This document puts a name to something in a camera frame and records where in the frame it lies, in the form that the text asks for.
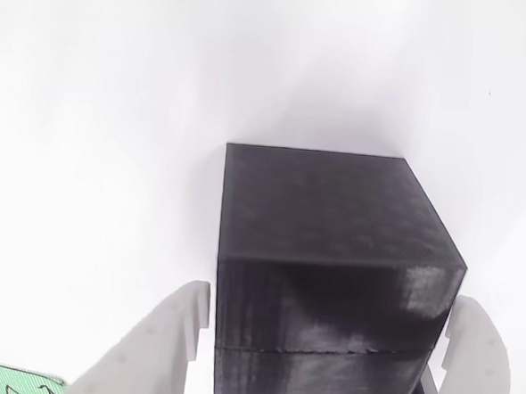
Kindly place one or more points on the green paper sheet with arrows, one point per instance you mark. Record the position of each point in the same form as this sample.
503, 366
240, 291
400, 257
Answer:
11, 378

